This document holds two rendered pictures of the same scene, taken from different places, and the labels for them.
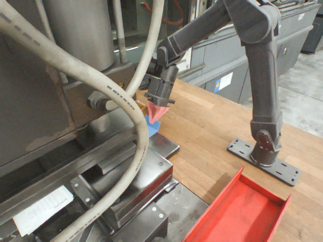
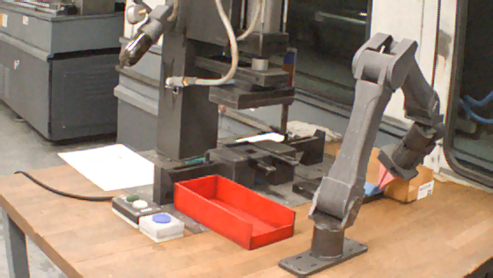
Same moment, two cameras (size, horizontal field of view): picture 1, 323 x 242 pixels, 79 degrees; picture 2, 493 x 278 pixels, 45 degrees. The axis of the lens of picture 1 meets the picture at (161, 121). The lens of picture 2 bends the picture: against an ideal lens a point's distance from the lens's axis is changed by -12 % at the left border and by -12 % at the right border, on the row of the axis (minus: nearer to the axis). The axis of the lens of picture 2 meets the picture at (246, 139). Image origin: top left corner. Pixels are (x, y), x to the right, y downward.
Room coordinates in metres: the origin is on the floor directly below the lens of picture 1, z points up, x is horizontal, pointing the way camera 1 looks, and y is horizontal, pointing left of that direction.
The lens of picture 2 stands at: (0.29, -1.46, 1.47)
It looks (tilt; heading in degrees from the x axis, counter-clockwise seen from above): 17 degrees down; 93
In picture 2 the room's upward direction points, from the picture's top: 4 degrees clockwise
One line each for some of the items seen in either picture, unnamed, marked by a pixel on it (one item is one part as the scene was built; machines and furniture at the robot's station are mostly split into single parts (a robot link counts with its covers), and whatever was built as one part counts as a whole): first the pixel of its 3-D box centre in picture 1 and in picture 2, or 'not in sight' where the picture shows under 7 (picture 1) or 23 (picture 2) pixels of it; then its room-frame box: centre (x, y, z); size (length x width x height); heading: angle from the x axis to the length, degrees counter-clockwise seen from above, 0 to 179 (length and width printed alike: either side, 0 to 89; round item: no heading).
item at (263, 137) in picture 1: (269, 134); (334, 208); (0.40, -0.29, 1.00); 0.09 x 0.06 x 0.06; 142
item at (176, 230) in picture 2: not in sight; (161, 232); (0.06, -0.26, 0.90); 0.07 x 0.07 x 0.06; 46
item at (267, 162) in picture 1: (265, 151); (327, 240); (0.39, -0.30, 0.94); 0.20 x 0.07 x 0.08; 46
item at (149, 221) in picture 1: (116, 200); (253, 151); (0.22, 0.09, 0.98); 0.20 x 0.10 x 0.01; 46
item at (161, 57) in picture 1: (158, 60); (426, 120); (0.62, 0.01, 1.12); 0.12 x 0.09 x 0.12; 52
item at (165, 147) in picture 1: (142, 148); (339, 191); (0.44, 0.06, 0.91); 0.17 x 0.16 x 0.02; 46
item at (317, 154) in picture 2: not in sight; (312, 147); (0.37, 0.29, 0.95); 0.06 x 0.03 x 0.09; 46
